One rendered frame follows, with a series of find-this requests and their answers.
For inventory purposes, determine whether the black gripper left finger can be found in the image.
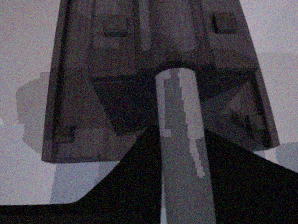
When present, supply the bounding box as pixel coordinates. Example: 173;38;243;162
0;124;162;224

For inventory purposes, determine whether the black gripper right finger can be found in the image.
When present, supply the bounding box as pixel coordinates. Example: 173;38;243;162
204;128;298;224

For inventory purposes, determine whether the white cylindrical rod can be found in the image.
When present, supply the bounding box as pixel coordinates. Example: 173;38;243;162
154;68;217;224

